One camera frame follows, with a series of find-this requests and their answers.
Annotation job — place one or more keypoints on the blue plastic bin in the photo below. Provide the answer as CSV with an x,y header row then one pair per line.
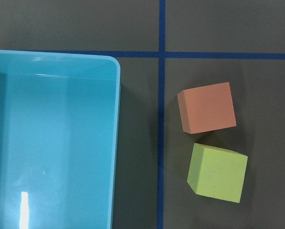
x,y
58,136

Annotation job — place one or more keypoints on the yellow foam block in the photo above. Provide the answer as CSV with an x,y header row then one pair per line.
x,y
217,173

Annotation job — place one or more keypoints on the orange foam block near blue bin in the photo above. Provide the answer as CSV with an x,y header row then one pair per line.
x,y
206,108

